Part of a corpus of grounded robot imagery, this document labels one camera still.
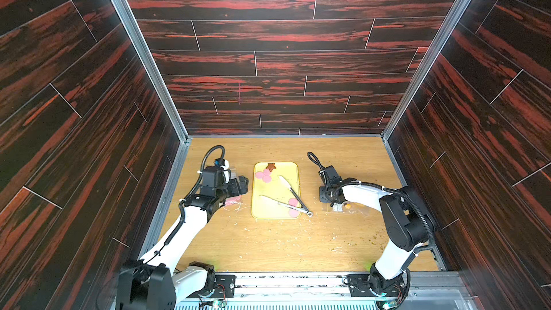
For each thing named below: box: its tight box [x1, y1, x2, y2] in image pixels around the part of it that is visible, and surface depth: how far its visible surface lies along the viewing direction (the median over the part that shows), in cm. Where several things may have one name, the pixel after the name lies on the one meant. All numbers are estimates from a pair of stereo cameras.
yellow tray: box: [251, 161, 302, 220], surface depth 100 cm
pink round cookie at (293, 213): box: [289, 208, 300, 219], surface depth 93 cm
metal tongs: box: [258, 174, 314, 218], surface depth 93 cm
